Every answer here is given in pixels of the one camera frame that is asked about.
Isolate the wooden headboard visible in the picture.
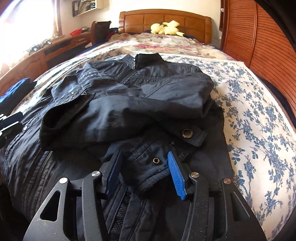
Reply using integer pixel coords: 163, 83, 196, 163
118, 9, 213, 45

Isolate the pink floral quilt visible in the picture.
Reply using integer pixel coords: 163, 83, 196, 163
85, 33, 234, 61

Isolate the black jacket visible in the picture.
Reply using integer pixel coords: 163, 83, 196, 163
1, 54, 233, 240

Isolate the wooden louvered wardrobe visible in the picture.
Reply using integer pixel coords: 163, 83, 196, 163
221, 0, 295, 110

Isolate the blue floral bedspread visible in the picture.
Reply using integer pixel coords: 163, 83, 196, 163
16, 41, 295, 240

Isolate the wooden chair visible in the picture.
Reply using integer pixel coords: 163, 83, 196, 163
90, 21, 111, 45

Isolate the yellow plush toy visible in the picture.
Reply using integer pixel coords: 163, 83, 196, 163
151, 20, 185, 37

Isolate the red bowl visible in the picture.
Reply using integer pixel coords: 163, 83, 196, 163
70, 29, 82, 37

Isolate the white wall shelf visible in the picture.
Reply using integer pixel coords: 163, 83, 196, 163
72, 0, 104, 17

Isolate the wooden sideboard cabinet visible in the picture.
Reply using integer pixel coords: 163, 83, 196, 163
1, 32, 91, 95

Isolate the blue folded garment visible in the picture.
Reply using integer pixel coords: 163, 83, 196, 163
0, 78, 36, 115

